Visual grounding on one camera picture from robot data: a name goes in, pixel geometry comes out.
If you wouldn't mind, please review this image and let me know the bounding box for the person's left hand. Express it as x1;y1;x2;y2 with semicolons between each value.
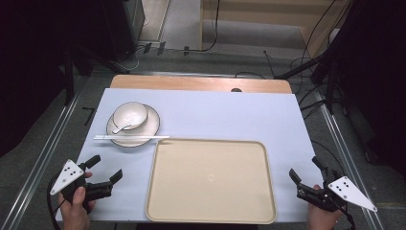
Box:
56;172;97;230

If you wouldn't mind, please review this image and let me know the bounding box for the thin black cable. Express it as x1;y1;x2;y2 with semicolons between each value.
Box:
310;139;349;177

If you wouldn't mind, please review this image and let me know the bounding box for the beige plastic tray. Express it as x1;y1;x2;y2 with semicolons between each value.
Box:
145;137;278;225

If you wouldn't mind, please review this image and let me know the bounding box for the light blue board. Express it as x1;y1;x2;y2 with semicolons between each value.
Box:
55;88;324;223

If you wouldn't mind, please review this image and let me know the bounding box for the black stand leg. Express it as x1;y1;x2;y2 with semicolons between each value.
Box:
274;57;324;81

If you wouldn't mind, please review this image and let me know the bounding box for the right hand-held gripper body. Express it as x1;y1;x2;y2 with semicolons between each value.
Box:
296;171;378;214

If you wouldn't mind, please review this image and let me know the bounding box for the person's right hand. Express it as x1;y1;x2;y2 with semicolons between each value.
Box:
305;184;344;230

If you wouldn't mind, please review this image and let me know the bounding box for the right hand-held gripper black cable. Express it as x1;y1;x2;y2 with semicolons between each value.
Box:
338;204;356;230

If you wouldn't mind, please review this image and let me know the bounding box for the hand-held gripper black cable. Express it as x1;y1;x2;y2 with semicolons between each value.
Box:
338;204;356;230
46;173;63;230

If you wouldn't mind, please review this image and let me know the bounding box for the dark cabinet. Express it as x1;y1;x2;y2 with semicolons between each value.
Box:
101;0;147;63

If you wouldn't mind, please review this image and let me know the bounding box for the metal floor rail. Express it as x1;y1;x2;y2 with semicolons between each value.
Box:
314;90;384;230
0;92;82;230

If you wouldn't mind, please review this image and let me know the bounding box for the dark curtain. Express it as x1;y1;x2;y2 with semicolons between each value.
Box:
0;0;106;157
319;0;406;176

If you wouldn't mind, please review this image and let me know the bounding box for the wooden shelf unit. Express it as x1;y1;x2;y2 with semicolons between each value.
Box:
199;0;352;58

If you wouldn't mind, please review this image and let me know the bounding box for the white chopstick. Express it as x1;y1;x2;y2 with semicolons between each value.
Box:
93;136;170;142
93;134;170;139

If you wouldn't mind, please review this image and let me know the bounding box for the white bowl with dark rim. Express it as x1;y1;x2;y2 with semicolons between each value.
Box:
112;101;149;131

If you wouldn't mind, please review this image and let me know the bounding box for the black metal stand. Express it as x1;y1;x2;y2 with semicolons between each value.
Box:
62;47;77;107

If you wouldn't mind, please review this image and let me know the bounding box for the black floor cable loop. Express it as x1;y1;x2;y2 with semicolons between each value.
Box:
235;71;266;80

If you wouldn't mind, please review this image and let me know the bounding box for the white plate with dark rim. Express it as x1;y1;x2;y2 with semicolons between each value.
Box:
105;103;161;149

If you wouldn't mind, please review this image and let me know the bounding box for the hanging black cable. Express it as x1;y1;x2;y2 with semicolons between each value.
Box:
188;0;221;53

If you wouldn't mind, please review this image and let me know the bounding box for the thin black rod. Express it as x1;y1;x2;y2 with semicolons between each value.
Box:
262;50;276;79

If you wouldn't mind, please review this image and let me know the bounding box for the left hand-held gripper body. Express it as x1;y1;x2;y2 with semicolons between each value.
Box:
50;159;114;215

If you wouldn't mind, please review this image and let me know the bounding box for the left hand-held gripper black cable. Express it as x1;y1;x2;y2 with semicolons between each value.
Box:
46;173;63;230

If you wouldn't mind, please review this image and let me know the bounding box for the white floor cable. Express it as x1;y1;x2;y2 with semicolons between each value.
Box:
114;44;142;72

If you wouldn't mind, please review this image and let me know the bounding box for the long black cable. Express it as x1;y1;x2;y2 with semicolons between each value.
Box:
289;0;339;70

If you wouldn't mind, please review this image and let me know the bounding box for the white ceramic spoon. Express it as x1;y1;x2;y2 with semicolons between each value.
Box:
112;124;132;135

